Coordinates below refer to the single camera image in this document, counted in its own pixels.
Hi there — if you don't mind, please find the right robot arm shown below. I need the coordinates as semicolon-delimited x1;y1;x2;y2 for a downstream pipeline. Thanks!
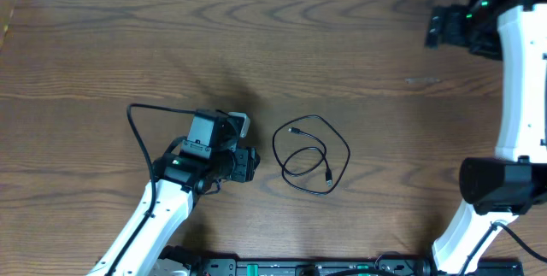
415;0;546;275

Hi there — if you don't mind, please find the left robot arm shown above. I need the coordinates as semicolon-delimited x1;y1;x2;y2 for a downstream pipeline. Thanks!
90;109;260;275

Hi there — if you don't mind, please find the clear tape patch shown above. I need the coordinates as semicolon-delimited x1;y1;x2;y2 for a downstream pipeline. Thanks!
405;77;440;85

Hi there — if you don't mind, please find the left camera black cable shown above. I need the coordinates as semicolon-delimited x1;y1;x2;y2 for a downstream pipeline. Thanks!
102;103;197;276

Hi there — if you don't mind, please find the camera black cable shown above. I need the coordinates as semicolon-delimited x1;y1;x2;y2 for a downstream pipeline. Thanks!
102;103;197;276
456;220;547;276

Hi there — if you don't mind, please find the right camera black cable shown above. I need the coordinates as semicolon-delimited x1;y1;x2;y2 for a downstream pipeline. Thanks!
456;220;547;276

